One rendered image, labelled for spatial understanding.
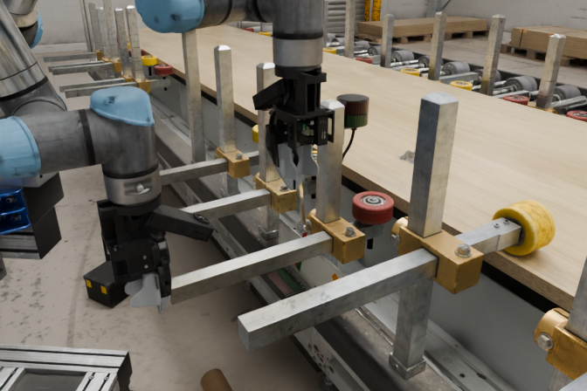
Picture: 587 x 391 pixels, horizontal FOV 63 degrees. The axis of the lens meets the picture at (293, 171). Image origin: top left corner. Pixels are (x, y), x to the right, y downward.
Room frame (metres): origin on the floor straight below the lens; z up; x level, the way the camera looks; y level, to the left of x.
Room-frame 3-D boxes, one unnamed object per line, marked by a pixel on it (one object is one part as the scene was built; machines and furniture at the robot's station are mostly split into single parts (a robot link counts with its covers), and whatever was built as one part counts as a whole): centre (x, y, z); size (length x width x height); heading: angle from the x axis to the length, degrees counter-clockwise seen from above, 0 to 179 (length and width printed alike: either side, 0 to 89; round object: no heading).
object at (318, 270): (0.85, -0.03, 0.75); 0.26 x 0.01 x 0.10; 30
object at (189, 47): (1.50, 0.32, 0.93); 0.05 x 0.04 x 0.45; 30
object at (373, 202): (0.84, -0.16, 0.85); 0.08 x 0.08 x 0.11
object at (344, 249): (0.82, -0.08, 0.85); 0.13 x 0.06 x 0.05; 30
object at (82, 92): (2.05, 0.75, 0.83); 0.43 x 0.03 x 0.04; 120
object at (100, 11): (2.78, 1.06, 0.86); 0.03 x 0.03 x 0.48; 30
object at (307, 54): (0.73, -0.01, 1.21); 0.08 x 0.08 x 0.05
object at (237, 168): (1.25, 0.17, 0.82); 0.13 x 0.06 x 0.05; 30
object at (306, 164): (0.73, -0.02, 1.03); 0.06 x 0.03 x 0.09; 30
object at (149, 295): (0.60, 0.22, 0.86); 0.06 x 0.03 x 0.09; 120
